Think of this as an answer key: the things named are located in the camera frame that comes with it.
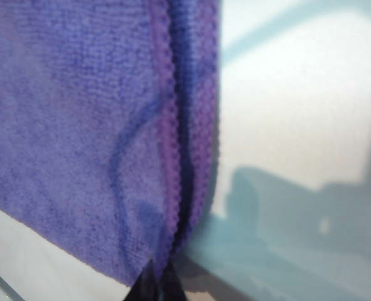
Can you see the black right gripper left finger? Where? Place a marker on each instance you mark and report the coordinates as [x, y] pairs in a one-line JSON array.
[[146, 287]]

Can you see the purple microfibre cloth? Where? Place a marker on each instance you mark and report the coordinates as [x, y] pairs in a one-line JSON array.
[[62, 109]]

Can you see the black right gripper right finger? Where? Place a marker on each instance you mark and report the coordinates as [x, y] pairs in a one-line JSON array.
[[174, 285]]

